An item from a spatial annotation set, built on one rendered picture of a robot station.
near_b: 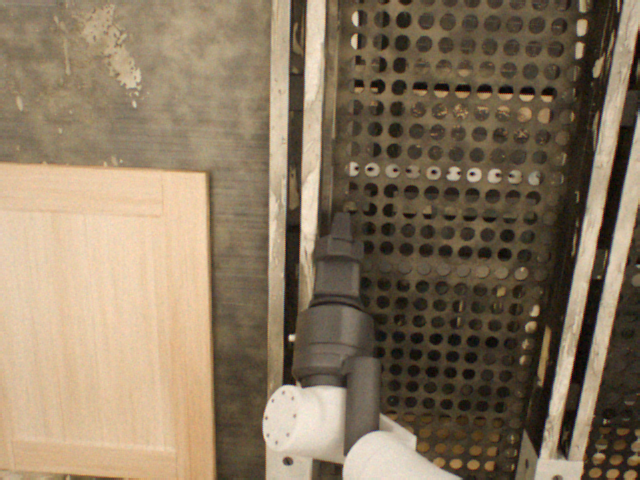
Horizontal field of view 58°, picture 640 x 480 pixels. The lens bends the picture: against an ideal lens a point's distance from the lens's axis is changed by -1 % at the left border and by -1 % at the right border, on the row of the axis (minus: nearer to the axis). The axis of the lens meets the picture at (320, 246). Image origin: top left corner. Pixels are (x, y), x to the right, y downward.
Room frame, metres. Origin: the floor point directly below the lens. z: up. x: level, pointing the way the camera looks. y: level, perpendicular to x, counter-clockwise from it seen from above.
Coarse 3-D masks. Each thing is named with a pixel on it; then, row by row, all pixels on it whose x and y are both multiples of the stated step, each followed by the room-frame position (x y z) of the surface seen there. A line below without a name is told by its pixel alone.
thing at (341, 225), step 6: (336, 216) 0.48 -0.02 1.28; (342, 216) 0.48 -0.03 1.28; (348, 216) 0.48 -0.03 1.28; (336, 222) 0.47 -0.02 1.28; (342, 222) 0.47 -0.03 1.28; (348, 222) 0.47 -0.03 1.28; (336, 228) 0.47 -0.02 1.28; (342, 228) 0.47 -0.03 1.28; (348, 228) 0.47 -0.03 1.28; (330, 234) 0.46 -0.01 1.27; (336, 234) 0.46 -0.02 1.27; (342, 234) 0.46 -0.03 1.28; (348, 234) 0.46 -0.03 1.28
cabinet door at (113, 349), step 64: (0, 192) 0.54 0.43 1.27; (64, 192) 0.53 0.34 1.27; (128, 192) 0.53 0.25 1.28; (192, 192) 0.53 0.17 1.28; (0, 256) 0.49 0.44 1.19; (64, 256) 0.49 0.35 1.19; (128, 256) 0.48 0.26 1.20; (192, 256) 0.48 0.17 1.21; (0, 320) 0.44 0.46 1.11; (64, 320) 0.44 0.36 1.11; (128, 320) 0.43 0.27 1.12; (192, 320) 0.43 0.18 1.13; (0, 384) 0.38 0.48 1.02; (64, 384) 0.38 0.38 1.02; (128, 384) 0.38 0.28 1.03; (192, 384) 0.37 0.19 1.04; (0, 448) 0.32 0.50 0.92; (64, 448) 0.32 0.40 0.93; (128, 448) 0.32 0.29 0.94; (192, 448) 0.31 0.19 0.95
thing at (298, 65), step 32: (288, 0) 0.60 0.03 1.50; (320, 0) 0.59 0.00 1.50; (288, 32) 0.58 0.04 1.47; (320, 32) 0.58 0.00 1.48; (288, 64) 0.56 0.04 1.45; (320, 64) 0.56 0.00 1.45; (288, 96) 0.54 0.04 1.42; (320, 96) 0.54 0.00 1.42; (288, 128) 0.53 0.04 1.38; (320, 128) 0.52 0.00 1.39; (288, 160) 0.51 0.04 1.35; (320, 160) 0.50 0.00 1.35; (288, 192) 0.50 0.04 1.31; (320, 192) 0.50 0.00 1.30; (288, 224) 0.48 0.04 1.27; (320, 224) 0.50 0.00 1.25; (288, 256) 0.44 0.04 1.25; (288, 288) 0.44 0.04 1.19; (288, 320) 0.41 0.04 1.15; (288, 352) 0.39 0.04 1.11; (288, 384) 0.35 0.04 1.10
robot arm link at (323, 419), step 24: (312, 360) 0.29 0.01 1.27; (336, 360) 0.29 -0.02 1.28; (360, 360) 0.28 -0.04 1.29; (312, 384) 0.27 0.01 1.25; (336, 384) 0.27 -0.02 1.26; (360, 384) 0.26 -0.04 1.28; (288, 408) 0.24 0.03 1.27; (312, 408) 0.23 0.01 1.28; (336, 408) 0.24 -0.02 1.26; (360, 408) 0.23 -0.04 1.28; (264, 432) 0.22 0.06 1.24; (288, 432) 0.21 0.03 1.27; (312, 432) 0.21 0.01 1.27; (336, 432) 0.22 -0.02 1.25; (360, 432) 0.21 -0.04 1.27; (312, 456) 0.20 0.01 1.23; (336, 456) 0.21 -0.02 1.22
